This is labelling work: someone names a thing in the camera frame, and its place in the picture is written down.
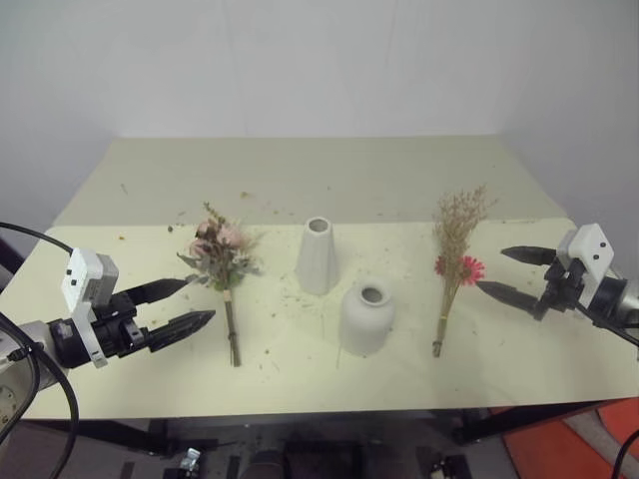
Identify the tall white conical vase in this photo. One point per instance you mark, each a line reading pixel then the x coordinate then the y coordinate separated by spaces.
pixel 317 259

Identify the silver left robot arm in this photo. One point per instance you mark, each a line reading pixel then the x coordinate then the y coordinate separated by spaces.
pixel 30 349

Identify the short white round vase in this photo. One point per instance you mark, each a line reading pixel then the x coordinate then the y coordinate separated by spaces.
pixel 367 319

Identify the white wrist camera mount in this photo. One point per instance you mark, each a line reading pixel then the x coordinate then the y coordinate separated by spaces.
pixel 80 292
pixel 589 254

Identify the orange floor object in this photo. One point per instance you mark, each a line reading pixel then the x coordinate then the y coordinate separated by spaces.
pixel 584 444

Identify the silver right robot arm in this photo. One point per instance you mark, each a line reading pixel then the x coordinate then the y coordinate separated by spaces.
pixel 619 297

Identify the black table frame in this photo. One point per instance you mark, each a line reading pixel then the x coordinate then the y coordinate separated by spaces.
pixel 319 434

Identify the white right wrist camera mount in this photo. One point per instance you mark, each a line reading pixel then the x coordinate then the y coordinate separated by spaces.
pixel 589 254

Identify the pink flower bouquet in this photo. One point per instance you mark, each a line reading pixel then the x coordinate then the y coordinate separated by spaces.
pixel 222 254

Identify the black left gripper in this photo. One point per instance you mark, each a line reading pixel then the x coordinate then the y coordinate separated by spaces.
pixel 119 324

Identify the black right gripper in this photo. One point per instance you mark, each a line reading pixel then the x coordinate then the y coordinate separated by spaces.
pixel 556 289

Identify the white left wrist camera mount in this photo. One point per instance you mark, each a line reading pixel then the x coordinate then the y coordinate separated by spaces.
pixel 80 292

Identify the dried grass red flower bouquet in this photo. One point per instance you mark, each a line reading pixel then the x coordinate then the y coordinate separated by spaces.
pixel 456 249

